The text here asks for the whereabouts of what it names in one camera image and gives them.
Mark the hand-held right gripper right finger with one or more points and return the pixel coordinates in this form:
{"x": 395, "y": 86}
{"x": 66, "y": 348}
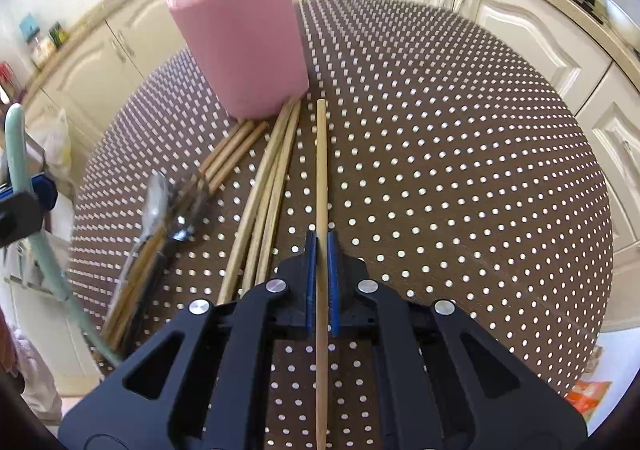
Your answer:
{"x": 334, "y": 280}

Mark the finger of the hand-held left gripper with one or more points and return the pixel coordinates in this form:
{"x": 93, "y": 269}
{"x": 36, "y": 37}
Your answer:
{"x": 46, "y": 190}
{"x": 22, "y": 217}

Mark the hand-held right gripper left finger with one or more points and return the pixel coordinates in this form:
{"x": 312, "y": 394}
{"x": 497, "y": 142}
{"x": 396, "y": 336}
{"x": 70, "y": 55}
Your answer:
{"x": 311, "y": 280}

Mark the wooden chopstick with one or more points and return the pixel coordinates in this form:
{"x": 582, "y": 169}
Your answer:
{"x": 266, "y": 205}
{"x": 225, "y": 149}
{"x": 253, "y": 205}
{"x": 232, "y": 153}
{"x": 321, "y": 180}
{"x": 277, "y": 205}
{"x": 240, "y": 157}

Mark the pink cup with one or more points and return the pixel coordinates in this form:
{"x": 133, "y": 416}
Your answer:
{"x": 240, "y": 40}

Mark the white plastic bag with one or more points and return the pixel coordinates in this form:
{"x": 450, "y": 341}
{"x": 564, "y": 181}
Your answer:
{"x": 55, "y": 145}
{"x": 37, "y": 380}

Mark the glass jar with label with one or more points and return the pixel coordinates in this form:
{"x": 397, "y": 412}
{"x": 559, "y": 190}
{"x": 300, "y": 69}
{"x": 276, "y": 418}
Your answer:
{"x": 42, "y": 52}

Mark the mint green box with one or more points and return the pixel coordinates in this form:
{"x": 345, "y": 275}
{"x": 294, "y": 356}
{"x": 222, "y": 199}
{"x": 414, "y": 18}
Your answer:
{"x": 29, "y": 25}

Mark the orange snack packet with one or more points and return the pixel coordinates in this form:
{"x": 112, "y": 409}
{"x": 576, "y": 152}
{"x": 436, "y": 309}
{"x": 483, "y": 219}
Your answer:
{"x": 590, "y": 395}

